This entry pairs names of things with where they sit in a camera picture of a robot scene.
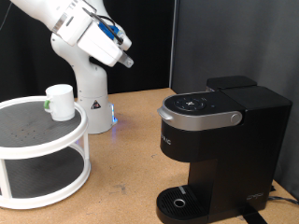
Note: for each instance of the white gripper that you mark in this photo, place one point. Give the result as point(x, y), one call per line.
point(99, 46)

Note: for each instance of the white two-tier turntable shelf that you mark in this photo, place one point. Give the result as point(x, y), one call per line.
point(46, 149)

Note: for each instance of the black Keurig coffee machine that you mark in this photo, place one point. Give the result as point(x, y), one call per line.
point(236, 149)

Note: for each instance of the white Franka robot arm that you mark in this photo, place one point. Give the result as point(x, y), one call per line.
point(90, 87)

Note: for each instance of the black backdrop curtain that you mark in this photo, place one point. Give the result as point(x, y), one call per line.
point(146, 46)

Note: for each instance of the black tape strip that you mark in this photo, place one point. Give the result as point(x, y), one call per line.
point(253, 217)

